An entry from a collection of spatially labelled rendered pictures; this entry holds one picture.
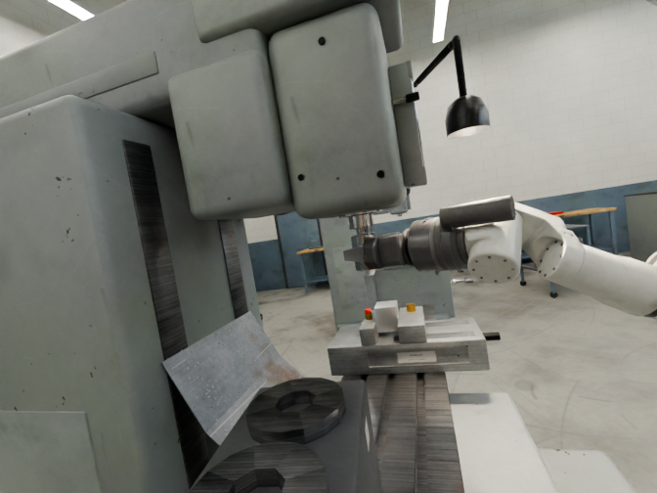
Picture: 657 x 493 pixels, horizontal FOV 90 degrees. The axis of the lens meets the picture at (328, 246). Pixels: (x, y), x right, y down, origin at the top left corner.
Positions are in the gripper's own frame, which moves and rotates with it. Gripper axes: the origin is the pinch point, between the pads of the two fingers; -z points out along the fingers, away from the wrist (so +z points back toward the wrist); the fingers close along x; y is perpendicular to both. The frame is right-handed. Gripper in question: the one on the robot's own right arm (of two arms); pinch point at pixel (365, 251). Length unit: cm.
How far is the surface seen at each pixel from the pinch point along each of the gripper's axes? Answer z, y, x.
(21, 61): -53, -50, 34
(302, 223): -476, -30, -499
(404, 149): 10.1, -17.0, -2.0
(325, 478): 19.8, 9.7, 39.6
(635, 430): 41, 124, -162
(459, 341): 9.8, 22.9, -15.3
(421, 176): 12.2, -11.8, -2.9
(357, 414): 16.6, 10.9, 31.4
